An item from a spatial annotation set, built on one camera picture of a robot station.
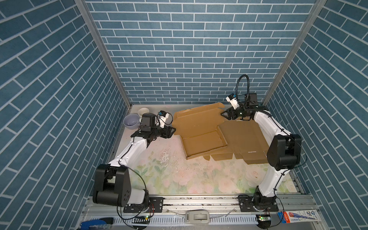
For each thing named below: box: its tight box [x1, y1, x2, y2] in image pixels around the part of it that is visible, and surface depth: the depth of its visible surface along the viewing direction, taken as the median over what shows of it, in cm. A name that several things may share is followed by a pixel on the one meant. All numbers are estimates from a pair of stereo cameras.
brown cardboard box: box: [172, 102, 233, 161], surface depth 93 cm
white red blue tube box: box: [277, 209, 322, 224], surface depth 71 cm
